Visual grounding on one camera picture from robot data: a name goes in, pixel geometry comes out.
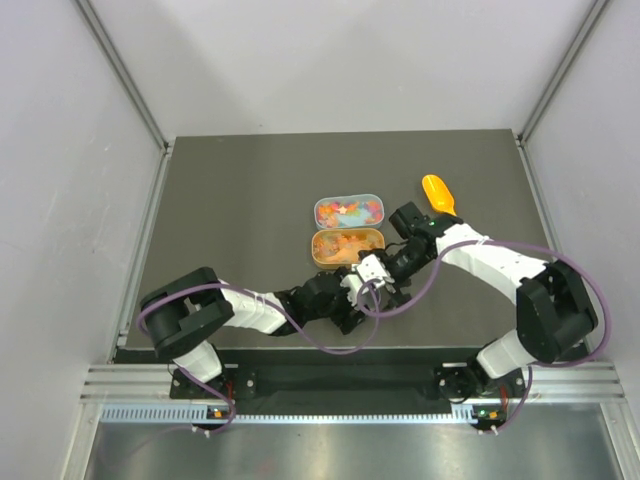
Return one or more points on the orange plastic scoop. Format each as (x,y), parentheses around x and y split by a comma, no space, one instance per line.
(438,194)

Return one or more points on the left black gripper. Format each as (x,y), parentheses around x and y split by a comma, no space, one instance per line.
(347,320)

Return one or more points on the grey slotted cable duct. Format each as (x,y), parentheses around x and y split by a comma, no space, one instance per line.
(212,415)

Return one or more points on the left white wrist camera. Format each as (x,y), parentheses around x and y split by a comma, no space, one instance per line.
(354,287)

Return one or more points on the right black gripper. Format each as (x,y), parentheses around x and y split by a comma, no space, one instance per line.
(398,298)

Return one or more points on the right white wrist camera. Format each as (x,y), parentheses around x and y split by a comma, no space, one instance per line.
(373,273)

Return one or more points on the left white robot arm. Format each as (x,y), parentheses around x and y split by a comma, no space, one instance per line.
(180,317)

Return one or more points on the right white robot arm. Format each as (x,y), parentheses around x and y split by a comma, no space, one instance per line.
(552,306)

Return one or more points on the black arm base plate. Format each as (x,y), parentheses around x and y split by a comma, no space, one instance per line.
(343,388)

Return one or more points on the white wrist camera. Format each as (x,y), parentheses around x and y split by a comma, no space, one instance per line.
(354,287)
(373,273)

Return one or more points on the clear blue candy tray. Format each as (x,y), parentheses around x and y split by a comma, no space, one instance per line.
(350,211)

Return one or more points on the orange candy tray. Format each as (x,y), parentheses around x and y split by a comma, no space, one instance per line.
(334,248)

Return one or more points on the aluminium frame rail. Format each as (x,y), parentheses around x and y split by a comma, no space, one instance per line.
(114,59)

